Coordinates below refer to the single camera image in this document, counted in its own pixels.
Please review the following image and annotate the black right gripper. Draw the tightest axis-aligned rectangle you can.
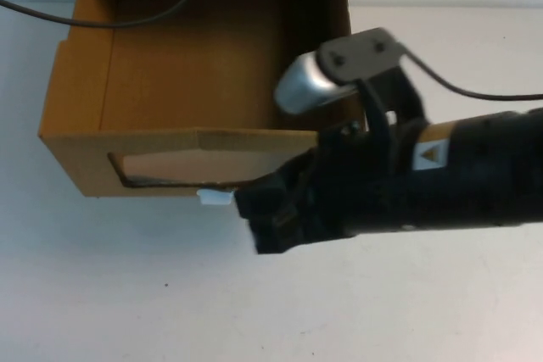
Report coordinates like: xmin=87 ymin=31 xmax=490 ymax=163
xmin=231 ymin=120 xmax=459 ymax=255

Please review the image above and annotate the white plastic drawer handle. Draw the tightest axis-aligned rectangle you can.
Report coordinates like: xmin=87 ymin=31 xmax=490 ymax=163
xmin=198 ymin=188 xmax=233 ymax=207

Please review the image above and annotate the brown cardboard drawer with window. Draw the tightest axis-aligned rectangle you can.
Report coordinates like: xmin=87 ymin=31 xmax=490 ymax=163
xmin=36 ymin=0 xmax=367 ymax=198

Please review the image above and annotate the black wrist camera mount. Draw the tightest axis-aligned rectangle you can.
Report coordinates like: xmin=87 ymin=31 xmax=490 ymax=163
xmin=317 ymin=27 xmax=429 ymax=147

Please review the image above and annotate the black camera cable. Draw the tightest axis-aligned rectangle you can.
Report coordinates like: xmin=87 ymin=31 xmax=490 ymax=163
xmin=400 ymin=50 xmax=543 ymax=101

